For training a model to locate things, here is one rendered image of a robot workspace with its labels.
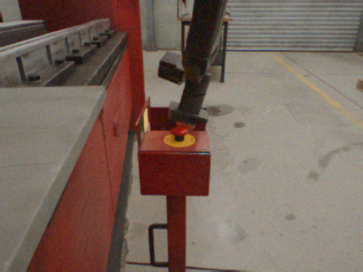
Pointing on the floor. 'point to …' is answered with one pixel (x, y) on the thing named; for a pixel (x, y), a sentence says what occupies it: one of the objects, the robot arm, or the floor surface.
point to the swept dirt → (125, 233)
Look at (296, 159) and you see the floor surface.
